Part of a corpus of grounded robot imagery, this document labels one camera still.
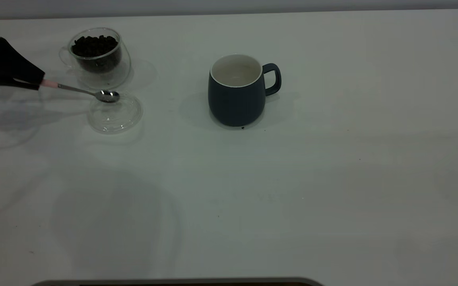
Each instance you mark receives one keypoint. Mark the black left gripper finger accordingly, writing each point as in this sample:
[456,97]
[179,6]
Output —
[10,84]
[18,65]

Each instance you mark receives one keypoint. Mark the dark grey ceramic mug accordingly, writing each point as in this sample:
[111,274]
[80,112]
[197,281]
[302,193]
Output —
[235,103]

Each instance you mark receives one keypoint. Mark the dark coffee beans pile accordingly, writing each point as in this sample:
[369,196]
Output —
[96,49]

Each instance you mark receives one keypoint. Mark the clear glass cup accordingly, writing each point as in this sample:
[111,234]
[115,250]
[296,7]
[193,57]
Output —
[101,77]

